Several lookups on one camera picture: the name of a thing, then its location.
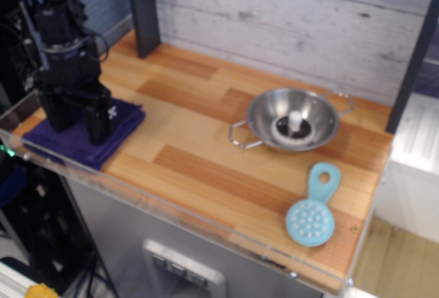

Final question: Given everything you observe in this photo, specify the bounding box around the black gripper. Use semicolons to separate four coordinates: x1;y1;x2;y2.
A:
36;42;112;145

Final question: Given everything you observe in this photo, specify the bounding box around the purple cloth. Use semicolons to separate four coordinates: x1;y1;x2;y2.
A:
23;99;146;170

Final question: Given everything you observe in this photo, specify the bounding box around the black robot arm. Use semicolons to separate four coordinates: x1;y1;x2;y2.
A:
17;0;115;145

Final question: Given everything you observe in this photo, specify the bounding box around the clear acrylic table guard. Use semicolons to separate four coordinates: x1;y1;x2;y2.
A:
0;16;394;295

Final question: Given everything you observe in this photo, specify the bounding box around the silver dispenser panel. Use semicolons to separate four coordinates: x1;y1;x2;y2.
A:
142;238;228;297

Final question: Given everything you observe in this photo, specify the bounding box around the white toy mushroom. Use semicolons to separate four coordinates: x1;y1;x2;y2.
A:
271;111;315;149

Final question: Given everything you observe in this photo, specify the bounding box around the light blue scrubber brush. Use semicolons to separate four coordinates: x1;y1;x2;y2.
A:
285;162;341;247

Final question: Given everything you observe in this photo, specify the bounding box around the white cabinet at right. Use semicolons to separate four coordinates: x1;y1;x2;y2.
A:
375;93;438;242

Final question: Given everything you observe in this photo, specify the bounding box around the dark grey left post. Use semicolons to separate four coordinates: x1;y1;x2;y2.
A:
130;0;161;58

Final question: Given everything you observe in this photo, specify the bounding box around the dark grey post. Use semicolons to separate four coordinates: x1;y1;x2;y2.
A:
385;0;438;134
130;0;161;58

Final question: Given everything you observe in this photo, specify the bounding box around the steel bowl with handles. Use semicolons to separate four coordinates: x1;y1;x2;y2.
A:
228;87;354;152

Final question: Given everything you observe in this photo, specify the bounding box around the dark grey right post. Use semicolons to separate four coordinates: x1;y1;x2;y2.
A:
385;0;438;134

